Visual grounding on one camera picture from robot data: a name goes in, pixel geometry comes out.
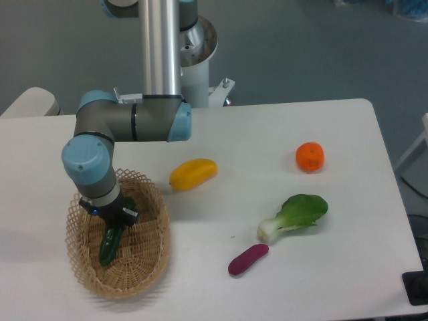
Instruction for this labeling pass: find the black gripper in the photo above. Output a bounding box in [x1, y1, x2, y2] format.
[79, 194, 139, 239]

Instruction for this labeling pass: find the green cucumber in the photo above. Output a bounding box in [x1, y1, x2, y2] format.
[99, 227, 127, 267]

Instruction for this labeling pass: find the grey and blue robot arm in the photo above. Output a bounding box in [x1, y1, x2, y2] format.
[62, 1, 192, 229]

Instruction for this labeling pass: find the woven wicker basket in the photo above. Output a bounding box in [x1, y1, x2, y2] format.
[66, 169, 171, 299]

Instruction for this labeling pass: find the yellow mango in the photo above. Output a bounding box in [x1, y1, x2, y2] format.
[169, 158, 218, 191]

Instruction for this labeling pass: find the purple sweet potato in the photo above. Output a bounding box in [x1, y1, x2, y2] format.
[228, 243, 270, 276]

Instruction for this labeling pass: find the white chair back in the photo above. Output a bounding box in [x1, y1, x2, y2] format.
[1, 87, 63, 118]

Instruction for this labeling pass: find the green bok choy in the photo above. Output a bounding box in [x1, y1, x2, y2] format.
[257, 194, 329, 243]

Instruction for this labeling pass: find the orange tangerine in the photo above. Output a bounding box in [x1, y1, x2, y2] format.
[295, 142, 324, 172]

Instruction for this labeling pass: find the white furniture at right edge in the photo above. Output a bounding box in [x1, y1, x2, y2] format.
[393, 114, 427, 175]

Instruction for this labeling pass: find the blue object top right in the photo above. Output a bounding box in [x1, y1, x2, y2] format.
[331, 0, 427, 23]

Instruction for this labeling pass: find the black table cable port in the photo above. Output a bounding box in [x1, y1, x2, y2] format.
[402, 271, 427, 306]

